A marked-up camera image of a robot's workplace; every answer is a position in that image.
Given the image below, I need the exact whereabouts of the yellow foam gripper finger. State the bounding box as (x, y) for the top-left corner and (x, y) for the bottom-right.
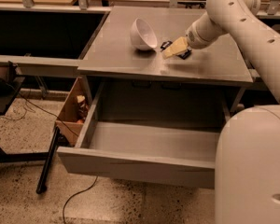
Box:
(162, 36), (189, 59)

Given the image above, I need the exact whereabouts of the dark blue snack bar wrapper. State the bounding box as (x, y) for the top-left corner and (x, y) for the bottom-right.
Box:
(161, 40), (191, 60)

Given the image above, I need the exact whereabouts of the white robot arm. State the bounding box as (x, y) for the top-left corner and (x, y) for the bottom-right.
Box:
(186, 0), (280, 224)

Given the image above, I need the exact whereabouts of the grey open top drawer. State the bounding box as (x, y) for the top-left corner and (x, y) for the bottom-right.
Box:
(58, 80), (228, 189)

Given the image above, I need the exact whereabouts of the white ceramic bowl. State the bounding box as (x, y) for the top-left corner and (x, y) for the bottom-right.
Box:
(130, 18), (158, 51)

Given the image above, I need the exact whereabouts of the grey metal cabinet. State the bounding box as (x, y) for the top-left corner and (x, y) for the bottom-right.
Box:
(77, 6), (254, 117)

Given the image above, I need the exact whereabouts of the brown cardboard box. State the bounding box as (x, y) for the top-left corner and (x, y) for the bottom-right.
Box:
(55, 77), (90, 147)

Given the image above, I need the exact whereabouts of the dark side tray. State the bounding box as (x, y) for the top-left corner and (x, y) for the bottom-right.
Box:
(0, 62), (25, 115)

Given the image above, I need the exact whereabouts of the grey metal rail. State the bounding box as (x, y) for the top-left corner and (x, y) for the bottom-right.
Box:
(0, 55), (80, 78)

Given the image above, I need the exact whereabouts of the black floor cable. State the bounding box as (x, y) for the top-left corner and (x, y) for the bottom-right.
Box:
(62, 175), (99, 224)

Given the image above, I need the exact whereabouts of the black table leg frame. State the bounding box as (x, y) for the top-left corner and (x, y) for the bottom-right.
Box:
(0, 127), (60, 194)

